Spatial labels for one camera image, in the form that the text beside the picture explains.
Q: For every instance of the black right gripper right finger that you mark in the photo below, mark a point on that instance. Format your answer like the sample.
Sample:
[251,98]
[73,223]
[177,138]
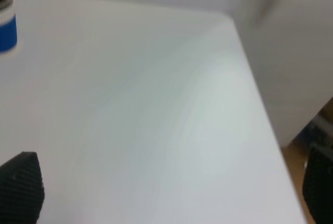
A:
[317,184]

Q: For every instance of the blue sleeve paper cup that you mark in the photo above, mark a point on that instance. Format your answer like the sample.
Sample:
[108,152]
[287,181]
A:
[9,36]

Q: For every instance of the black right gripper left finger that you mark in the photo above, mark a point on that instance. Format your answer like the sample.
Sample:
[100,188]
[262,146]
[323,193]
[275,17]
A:
[22,189]

